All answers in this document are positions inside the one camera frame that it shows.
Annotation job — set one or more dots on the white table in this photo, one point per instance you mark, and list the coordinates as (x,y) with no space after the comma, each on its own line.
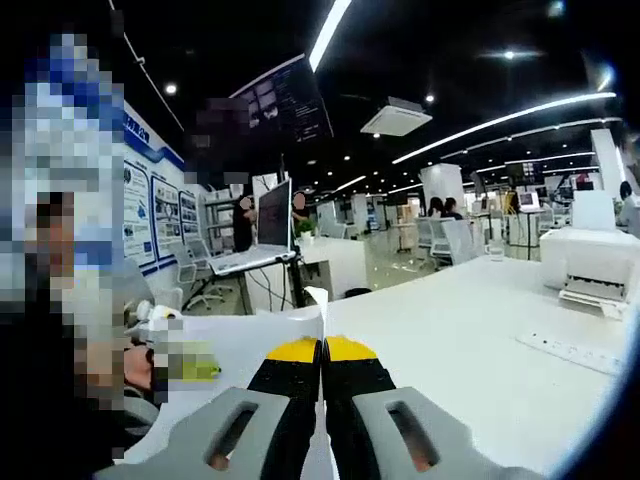
(450,350)

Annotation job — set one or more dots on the white ceiling air conditioner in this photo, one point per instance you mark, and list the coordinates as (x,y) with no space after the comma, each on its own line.
(397,117)

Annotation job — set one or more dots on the hanging dark display screen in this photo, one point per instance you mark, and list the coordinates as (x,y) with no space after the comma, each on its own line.
(290,100)

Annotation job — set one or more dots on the white storage shelf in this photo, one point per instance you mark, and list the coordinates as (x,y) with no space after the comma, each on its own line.
(217,215)

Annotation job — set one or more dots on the black laptop stand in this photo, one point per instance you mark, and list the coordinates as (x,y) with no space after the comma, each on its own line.
(298,285)

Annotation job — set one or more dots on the white laptop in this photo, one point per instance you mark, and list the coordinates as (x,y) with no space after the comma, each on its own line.
(272,215)

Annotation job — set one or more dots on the long ceiling light strip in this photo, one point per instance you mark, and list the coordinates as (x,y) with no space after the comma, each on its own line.
(326,35)

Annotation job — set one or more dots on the small green potted plant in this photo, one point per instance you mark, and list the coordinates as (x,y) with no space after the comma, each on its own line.
(306,229)

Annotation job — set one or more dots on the white printer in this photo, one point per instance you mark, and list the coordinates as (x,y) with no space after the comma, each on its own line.
(585,250)

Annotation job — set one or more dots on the white office chair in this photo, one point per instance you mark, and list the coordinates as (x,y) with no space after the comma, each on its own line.
(457,240)
(192,255)

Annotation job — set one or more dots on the white power strip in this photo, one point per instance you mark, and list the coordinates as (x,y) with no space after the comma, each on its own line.
(565,347)

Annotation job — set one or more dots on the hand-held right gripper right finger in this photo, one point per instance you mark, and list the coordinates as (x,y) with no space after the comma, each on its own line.
(367,440)

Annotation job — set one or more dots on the blue white wall display board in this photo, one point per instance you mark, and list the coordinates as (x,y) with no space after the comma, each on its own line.
(137,210)

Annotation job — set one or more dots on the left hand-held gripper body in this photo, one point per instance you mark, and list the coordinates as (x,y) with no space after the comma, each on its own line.
(145,312)

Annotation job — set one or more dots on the clear glass cup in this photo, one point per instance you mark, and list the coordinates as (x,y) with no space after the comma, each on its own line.
(495,252)

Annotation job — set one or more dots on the person's left hand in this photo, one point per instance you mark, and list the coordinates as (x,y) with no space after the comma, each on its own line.
(137,367)

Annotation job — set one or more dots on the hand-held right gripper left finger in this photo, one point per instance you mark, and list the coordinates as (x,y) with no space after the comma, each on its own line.
(185,445)

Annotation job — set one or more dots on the white office desk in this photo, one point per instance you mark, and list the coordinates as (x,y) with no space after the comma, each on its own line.
(335,265)

